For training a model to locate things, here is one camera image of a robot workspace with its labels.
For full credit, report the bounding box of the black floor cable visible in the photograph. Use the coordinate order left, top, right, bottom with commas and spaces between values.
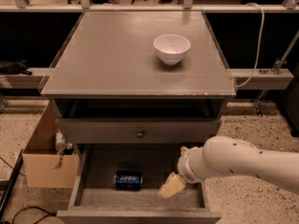
10, 205, 57, 224

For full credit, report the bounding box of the white ceramic bowl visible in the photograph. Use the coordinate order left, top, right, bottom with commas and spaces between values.
153, 35, 191, 65

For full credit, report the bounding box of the metal railing frame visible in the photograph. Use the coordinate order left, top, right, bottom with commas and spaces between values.
0, 0, 299, 13

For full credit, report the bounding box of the cardboard box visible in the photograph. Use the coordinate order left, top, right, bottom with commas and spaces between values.
22, 105, 79, 189

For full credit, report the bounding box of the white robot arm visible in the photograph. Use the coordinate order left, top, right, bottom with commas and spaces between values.
159, 135, 299, 199

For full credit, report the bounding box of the open grey middle drawer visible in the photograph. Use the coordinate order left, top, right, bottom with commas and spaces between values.
57, 144, 221, 224

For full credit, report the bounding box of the blue pepsi can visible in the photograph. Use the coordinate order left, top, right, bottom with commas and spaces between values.
114, 171, 143, 189

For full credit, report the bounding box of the white bottle in box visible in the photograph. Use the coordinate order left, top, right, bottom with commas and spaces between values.
55, 131, 66, 152

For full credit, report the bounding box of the closed grey top drawer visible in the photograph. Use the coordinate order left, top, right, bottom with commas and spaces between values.
56, 119, 221, 144

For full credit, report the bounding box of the white cable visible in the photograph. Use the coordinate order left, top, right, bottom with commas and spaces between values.
233, 2, 265, 90

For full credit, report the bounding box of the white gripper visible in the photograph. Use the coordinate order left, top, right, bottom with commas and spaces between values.
158, 147, 209, 199

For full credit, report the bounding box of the round brass drawer knob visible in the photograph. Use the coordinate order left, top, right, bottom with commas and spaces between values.
136, 130, 144, 138

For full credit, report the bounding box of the grey wooden drawer cabinet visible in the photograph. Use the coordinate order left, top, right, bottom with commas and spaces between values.
40, 10, 236, 162

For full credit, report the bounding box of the black flat bar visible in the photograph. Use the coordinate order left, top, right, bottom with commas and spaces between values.
0, 152, 23, 219

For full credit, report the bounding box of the black object on ledge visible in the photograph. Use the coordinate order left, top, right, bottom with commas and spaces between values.
0, 60, 32, 76

